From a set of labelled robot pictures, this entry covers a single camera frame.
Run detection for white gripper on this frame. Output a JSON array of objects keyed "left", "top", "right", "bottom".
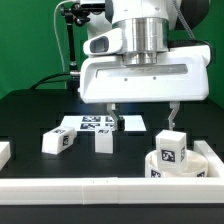
[{"left": 80, "top": 45, "right": 210, "bottom": 131}]

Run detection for white round stool seat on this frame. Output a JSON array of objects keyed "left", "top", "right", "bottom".
[{"left": 145, "top": 150, "right": 208, "bottom": 178}]

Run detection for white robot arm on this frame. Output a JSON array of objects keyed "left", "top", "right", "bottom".
[{"left": 80, "top": 0, "right": 213, "bottom": 130}]

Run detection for white marker sheet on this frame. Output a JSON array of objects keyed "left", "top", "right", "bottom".
[{"left": 61, "top": 115, "right": 146, "bottom": 131}]

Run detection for white block at left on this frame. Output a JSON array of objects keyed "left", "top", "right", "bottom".
[{"left": 0, "top": 142, "right": 11, "bottom": 170}]

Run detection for white front rail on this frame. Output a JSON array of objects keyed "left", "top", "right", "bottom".
[{"left": 0, "top": 177, "right": 224, "bottom": 205}]

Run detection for white rail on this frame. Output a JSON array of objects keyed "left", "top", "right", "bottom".
[
  {"left": 0, "top": 177, "right": 224, "bottom": 205},
  {"left": 193, "top": 140, "right": 224, "bottom": 178}
]

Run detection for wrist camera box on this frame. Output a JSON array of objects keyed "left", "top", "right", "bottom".
[{"left": 83, "top": 28, "right": 123, "bottom": 56}]

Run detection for white right rail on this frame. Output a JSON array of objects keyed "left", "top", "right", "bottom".
[{"left": 193, "top": 140, "right": 224, "bottom": 178}]

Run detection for black cables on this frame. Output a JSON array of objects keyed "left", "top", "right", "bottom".
[{"left": 29, "top": 73, "right": 81, "bottom": 90}]

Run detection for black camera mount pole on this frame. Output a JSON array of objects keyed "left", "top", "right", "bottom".
[{"left": 60, "top": 3, "right": 89, "bottom": 91}]

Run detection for white cable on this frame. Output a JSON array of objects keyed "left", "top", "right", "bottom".
[{"left": 53, "top": 0, "right": 74, "bottom": 64}]

